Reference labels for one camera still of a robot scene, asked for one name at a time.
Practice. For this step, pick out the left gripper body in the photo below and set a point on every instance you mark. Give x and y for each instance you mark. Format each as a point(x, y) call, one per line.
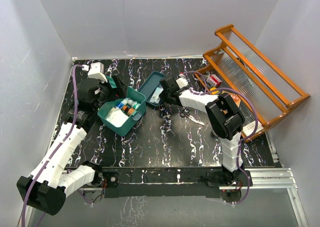
point(105, 93)

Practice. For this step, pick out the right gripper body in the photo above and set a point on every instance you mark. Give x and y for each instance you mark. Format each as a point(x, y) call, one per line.
point(164, 96)

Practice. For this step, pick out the blue white medicine box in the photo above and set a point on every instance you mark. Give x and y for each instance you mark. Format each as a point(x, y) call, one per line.
point(122, 103)

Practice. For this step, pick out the blue white blister card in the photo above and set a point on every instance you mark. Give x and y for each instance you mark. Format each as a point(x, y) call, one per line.
point(155, 98)

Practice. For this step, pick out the white medicine bottle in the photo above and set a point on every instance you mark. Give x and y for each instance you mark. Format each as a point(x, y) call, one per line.
point(133, 104)

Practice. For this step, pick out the brown medicine bottle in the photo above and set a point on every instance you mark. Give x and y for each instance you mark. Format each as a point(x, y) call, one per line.
point(128, 110)

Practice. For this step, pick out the white gauze pack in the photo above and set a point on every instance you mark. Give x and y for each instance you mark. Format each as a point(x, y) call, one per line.
point(116, 117)

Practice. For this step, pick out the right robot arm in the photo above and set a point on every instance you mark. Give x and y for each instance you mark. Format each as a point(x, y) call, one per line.
point(225, 118)

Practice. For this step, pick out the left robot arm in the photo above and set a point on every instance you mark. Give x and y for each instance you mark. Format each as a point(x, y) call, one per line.
point(47, 187)

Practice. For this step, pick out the green medicine box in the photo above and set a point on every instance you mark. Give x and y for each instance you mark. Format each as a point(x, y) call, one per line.
point(112, 101)

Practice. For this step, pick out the dark teal divider tray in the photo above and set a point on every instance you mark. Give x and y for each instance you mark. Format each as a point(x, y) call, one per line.
point(149, 86)

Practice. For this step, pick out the small metal scissors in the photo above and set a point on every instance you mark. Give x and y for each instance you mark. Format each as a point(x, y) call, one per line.
point(185, 113)

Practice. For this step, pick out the yellow small block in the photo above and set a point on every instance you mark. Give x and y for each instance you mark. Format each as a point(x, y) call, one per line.
point(214, 91)

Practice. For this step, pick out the red white small box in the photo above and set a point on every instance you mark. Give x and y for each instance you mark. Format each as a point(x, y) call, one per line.
point(214, 80)

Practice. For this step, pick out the orange patterned card pack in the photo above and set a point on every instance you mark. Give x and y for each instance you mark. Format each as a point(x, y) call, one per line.
point(236, 99)

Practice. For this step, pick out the orange wooden shelf rack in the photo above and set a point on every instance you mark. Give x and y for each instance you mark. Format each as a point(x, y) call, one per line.
point(243, 67)

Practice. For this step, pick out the white label box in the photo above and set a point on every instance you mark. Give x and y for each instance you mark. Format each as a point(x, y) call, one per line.
point(248, 129)

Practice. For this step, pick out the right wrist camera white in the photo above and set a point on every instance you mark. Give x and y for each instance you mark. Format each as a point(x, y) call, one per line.
point(182, 81)

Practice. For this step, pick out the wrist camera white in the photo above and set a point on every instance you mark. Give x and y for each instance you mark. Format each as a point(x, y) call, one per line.
point(95, 71)
point(182, 81)

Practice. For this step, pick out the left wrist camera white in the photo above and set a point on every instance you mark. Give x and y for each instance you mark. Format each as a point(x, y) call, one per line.
point(95, 71)

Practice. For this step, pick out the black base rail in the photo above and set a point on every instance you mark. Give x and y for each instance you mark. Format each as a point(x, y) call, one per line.
point(170, 181)

